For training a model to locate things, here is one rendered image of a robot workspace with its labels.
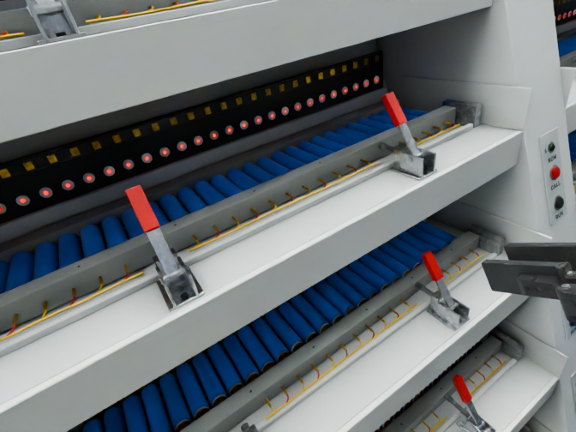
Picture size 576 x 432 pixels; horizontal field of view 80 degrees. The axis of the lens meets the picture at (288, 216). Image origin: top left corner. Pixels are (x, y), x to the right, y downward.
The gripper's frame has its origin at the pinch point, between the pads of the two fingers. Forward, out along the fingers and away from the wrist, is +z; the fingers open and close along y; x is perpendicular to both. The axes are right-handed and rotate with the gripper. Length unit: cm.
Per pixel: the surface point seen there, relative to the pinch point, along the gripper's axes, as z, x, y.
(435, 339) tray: 11.8, -7.9, -3.9
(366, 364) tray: 13.9, -6.7, -12.3
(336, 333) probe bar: 16.0, -2.8, -13.3
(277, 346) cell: 19.0, -1.5, -19.5
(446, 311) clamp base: 11.6, -5.9, -1.1
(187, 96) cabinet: 23.2, 30.3, -15.8
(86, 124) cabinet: 23.2, 30.4, -27.7
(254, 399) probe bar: 15.4, -3.4, -24.7
